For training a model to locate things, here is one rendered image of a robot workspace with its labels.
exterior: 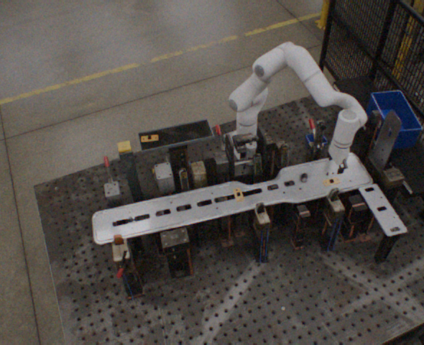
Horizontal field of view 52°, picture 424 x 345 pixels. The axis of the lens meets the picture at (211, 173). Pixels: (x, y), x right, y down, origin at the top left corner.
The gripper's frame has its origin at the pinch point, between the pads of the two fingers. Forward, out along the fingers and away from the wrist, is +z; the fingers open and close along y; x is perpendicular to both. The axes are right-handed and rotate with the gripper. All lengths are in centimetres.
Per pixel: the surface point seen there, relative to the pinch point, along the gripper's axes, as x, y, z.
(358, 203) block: 8.0, 14.3, 14.5
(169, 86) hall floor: -49, -228, 113
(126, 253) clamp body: -104, 15, 9
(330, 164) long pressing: 4.4, -10.5, 12.5
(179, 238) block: -80, 13, 10
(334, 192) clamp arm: -6.3, 13.2, 3.0
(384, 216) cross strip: 14.5, 25.9, 12.5
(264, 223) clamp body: -40.7, 16.7, 8.5
